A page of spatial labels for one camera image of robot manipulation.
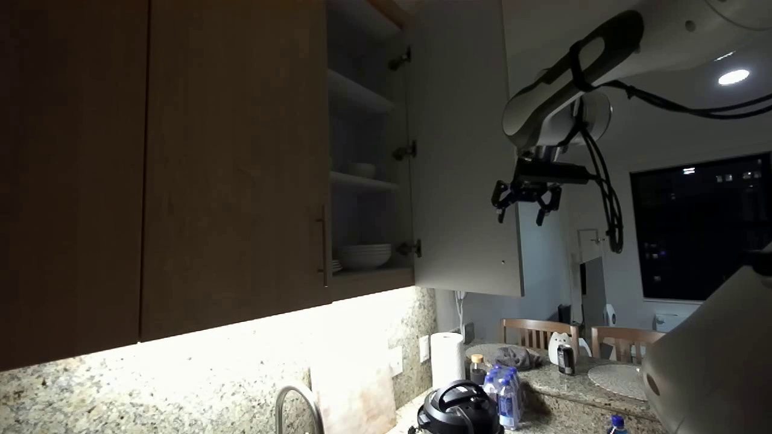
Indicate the round white placemat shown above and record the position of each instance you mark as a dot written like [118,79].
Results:
[617,381]

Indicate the wooden dining chair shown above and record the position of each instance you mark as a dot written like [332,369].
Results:
[628,333]
[534,326]

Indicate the large white bowl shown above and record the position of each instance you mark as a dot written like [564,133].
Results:
[365,257]

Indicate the blue plastic bag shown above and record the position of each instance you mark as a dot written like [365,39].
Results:
[505,393]

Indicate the white wall outlet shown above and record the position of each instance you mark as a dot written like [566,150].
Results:
[396,363]
[424,347]

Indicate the small white dish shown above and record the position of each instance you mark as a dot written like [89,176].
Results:
[362,169]

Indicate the white kettle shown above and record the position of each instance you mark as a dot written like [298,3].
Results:
[555,346]

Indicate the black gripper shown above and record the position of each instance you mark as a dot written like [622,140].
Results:
[531,193]

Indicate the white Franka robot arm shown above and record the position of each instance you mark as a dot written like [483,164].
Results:
[547,104]

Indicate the white paper towel roll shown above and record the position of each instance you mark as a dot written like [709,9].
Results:
[447,358]

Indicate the round ceiling light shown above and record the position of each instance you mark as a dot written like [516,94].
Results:
[735,75]

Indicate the grey standing panel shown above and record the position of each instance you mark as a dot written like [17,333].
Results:
[594,291]

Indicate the cabinet interior with shelves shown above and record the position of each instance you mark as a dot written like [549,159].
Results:
[362,122]

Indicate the metal kitchen faucet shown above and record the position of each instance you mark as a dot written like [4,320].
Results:
[278,410]

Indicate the dark window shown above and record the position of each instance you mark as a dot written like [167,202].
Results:
[700,232]

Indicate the wooden cutting board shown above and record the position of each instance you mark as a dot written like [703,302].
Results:
[353,406]

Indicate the metal cabinet door hinge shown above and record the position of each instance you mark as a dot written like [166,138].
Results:
[405,150]
[399,60]
[408,249]

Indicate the wide wooden cabinet door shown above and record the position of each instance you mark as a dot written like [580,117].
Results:
[233,159]

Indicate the white wall phone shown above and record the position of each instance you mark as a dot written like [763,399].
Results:
[459,314]

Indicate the round grey plate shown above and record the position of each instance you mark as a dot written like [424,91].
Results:
[490,352]

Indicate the blue capped bottle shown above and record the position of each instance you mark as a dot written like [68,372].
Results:
[617,426]

